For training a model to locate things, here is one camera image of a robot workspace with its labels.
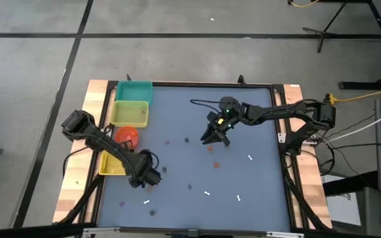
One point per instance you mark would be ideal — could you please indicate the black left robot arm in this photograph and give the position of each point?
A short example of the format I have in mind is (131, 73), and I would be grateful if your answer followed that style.
(111, 147)

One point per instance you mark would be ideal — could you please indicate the black tripod stand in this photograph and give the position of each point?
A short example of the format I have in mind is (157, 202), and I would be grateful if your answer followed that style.
(323, 33)

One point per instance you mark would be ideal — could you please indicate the silver aluminium bar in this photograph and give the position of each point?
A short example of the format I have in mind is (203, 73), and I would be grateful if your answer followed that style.
(101, 229)

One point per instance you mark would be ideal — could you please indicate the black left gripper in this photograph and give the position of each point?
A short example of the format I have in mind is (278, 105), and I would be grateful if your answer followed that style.
(139, 182)

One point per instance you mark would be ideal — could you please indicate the lime green plastic bin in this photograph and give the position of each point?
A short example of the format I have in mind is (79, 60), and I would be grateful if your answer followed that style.
(129, 114)

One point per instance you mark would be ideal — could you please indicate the yellow mesh basket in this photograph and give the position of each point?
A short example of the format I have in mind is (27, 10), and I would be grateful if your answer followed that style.
(108, 167)

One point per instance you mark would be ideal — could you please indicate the black table frame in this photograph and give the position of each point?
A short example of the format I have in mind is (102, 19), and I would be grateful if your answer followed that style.
(194, 84)

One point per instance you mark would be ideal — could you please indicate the orange plastic bowl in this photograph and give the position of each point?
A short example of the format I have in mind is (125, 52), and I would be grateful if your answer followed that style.
(126, 134)

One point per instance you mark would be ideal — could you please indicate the teal plastic bin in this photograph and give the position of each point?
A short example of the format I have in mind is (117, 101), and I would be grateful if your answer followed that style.
(134, 92)

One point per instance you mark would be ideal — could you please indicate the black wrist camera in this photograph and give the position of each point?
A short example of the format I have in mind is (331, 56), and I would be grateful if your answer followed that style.
(212, 116)
(154, 178)

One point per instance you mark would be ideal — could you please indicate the grey storage box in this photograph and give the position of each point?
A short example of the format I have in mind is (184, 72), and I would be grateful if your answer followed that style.
(342, 205)

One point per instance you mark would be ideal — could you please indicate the silver mounting bracket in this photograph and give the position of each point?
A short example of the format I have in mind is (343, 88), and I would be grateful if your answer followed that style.
(282, 137)

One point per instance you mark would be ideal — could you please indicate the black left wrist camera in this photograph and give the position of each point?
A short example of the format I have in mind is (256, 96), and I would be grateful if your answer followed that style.
(154, 178)

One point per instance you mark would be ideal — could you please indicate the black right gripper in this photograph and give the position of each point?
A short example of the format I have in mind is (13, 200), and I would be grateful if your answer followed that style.
(222, 125)

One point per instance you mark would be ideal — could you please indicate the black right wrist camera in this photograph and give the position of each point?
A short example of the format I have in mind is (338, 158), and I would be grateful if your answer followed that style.
(212, 116)

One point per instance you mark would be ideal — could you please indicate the black desk frame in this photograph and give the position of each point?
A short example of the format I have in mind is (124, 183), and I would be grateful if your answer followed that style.
(359, 85)

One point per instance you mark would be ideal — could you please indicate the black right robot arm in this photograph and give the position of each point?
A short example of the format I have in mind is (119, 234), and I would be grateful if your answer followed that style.
(276, 112)

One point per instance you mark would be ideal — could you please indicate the blue table mat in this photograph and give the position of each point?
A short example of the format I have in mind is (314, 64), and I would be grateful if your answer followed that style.
(260, 215)

